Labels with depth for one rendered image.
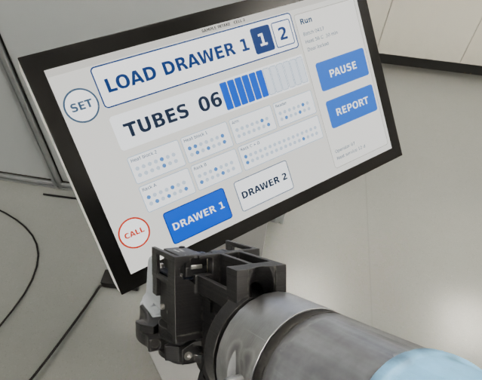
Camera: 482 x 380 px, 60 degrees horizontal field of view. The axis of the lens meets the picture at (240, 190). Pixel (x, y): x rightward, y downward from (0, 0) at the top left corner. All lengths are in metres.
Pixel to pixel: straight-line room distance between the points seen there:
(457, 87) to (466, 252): 1.23
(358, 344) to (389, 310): 1.54
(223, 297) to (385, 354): 0.12
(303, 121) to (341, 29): 0.16
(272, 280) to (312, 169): 0.41
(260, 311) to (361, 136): 0.52
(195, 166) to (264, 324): 0.37
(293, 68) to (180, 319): 0.44
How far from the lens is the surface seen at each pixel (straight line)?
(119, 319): 1.64
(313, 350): 0.20
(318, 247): 1.79
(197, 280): 0.31
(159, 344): 0.35
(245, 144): 0.60
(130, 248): 0.56
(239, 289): 0.26
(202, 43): 0.59
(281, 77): 0.64
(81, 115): 0.54
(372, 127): 0.74
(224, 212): 0.59
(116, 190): 0.55
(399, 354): 0.18
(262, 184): 0.62
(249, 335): 0.23
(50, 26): 1.49
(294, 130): 0.64
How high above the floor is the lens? 1.47
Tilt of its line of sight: 49 degrees down
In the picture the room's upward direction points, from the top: 4 degrees clockwise
